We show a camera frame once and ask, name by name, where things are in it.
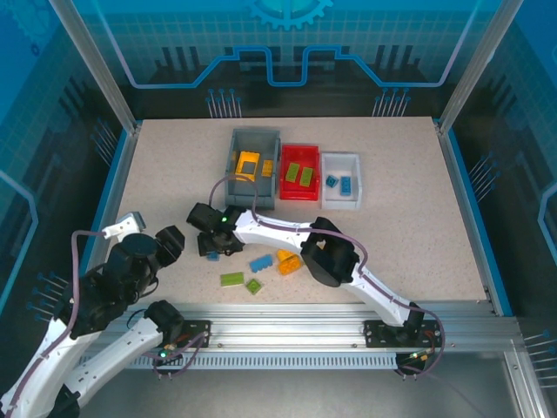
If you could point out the aluminium mounting rail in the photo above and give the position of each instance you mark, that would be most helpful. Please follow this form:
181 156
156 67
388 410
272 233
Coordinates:
283 322

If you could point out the green lego brick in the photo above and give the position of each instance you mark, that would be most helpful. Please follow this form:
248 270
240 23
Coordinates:
292 173
307 176
232 278

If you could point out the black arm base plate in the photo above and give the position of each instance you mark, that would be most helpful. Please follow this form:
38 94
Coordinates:
376 333
198 333

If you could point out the orange lego brick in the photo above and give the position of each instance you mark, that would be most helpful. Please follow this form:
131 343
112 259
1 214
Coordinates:
268 168
290 266
283 254

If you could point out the blue lego brick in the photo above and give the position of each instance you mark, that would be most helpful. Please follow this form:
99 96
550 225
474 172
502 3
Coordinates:
212 256
261 264
346 185

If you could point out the small green square lego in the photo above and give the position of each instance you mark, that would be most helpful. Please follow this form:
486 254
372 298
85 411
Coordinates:
253 286

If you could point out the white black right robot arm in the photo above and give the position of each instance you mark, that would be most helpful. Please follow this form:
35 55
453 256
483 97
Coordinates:
278 231

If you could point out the red plastic bin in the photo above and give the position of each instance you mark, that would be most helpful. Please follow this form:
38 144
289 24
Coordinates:
300 152

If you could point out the aluminium side rail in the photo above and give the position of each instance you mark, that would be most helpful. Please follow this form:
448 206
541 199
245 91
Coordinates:
462 196
118 183

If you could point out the grey plastic bin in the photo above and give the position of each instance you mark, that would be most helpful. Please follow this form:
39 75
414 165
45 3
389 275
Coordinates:
252 139

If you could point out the aluminium frame post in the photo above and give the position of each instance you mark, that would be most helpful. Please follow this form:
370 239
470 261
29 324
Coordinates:
476 65
98 65

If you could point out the yellow lego window frame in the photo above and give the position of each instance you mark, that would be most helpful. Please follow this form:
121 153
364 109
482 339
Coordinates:
247 174

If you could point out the small LED connector board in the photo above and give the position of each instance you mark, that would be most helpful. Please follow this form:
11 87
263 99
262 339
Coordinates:
166 353
415 356

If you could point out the white plastic bin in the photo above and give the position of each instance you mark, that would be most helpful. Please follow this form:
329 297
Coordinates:
341 202

